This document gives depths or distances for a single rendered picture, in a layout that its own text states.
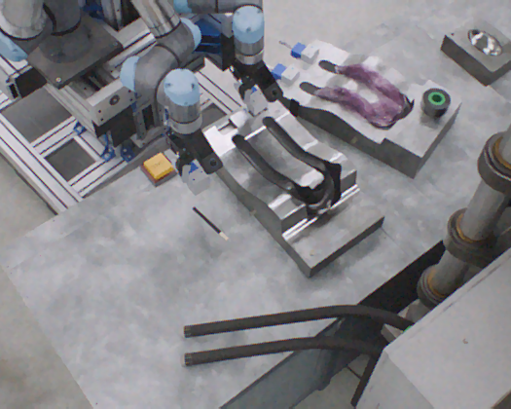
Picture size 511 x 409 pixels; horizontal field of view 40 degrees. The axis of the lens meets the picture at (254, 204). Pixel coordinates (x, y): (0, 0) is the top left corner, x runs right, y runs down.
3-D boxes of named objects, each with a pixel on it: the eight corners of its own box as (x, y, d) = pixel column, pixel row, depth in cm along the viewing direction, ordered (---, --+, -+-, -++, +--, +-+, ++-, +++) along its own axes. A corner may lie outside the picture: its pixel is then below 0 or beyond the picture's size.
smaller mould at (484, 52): (439, 50, 228) (444, 33, 222) (471, 29, 233) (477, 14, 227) (485, 87, 220) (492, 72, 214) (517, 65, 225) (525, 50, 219)
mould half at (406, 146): (270, 100, 217) (271, 76, 207) (315, 50, 228) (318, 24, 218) (414, 179, 202) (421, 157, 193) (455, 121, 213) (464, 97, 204)
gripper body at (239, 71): (250, 57, 194) (249, 32, 183) (270, 79, 191) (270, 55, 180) (228, 72, 192) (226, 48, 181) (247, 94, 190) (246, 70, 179)
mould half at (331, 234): (199, 154, 206) (196, 126, 194) (269, 112, 214) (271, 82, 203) (309, 278, 185) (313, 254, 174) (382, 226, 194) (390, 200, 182)
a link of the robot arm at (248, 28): (264, 0, 167) (265, 31, 165) (264, 27, 178) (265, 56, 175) (231, 2, 168) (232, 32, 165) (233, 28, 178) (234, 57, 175)
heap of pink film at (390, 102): (309, 97, 210) (310, 80, 203) (340, 61, 217) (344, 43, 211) (384, 138, 202) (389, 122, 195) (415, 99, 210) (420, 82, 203)
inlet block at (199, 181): (166, 164, 191) (164, 152, 187) (182, 155, 193) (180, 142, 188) (195, 196, 186) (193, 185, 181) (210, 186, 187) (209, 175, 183)
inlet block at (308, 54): (274, 52, 223) (274, 39, 219) (283, 42, 225) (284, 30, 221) (309, 70, 219) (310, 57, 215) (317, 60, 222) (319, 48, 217)
